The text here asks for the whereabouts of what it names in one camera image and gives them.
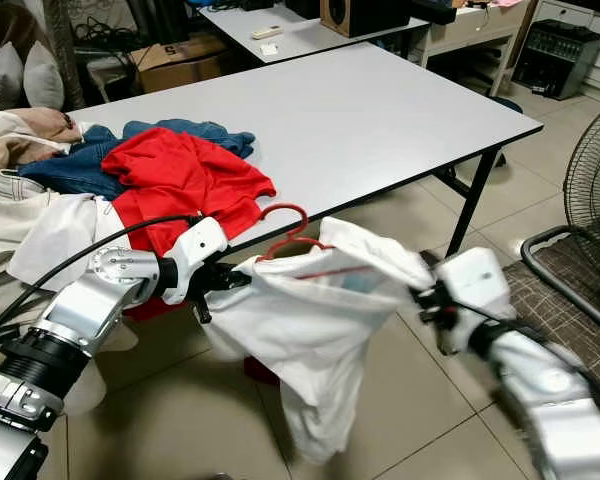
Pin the beige desk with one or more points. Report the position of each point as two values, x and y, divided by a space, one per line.
470 30

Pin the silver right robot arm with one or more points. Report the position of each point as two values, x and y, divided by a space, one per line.
550 390

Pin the white remote control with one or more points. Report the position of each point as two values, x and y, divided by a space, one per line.
267 32

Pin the white desk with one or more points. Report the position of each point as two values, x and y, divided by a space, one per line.
330 48

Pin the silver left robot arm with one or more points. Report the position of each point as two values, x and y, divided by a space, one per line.
80 300

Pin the blue jeans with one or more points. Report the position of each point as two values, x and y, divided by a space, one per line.
70 172

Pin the brown wooden speaker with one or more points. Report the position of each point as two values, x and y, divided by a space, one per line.
360 15

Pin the beige and white hoodie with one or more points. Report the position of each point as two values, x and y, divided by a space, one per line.
20 135

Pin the black printer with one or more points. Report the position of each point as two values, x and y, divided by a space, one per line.
555 58

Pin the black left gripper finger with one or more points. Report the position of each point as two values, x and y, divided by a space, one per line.
203 308

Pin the small white paper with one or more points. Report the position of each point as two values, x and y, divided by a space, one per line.
270 49

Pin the grey pillow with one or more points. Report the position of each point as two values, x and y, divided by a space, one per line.
2 80
43 78

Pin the white shirt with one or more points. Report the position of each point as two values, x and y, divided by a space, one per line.
330 320

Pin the cream trousers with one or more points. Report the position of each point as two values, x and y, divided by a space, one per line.
10 215

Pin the white crumpled garment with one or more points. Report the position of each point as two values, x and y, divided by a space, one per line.
65 235

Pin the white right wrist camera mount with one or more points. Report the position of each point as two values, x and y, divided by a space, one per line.
475 290

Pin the red plastic hanger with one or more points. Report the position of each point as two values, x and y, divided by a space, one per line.
290 243

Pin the large red garment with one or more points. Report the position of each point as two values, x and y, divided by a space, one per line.
180 175

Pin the black metal table leg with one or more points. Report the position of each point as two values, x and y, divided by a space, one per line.
475 205

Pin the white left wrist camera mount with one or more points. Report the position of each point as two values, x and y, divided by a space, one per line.
198 250

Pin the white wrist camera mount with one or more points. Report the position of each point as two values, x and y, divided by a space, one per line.
198 250
475 290

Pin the brown cardboard box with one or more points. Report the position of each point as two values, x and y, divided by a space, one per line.
175 65

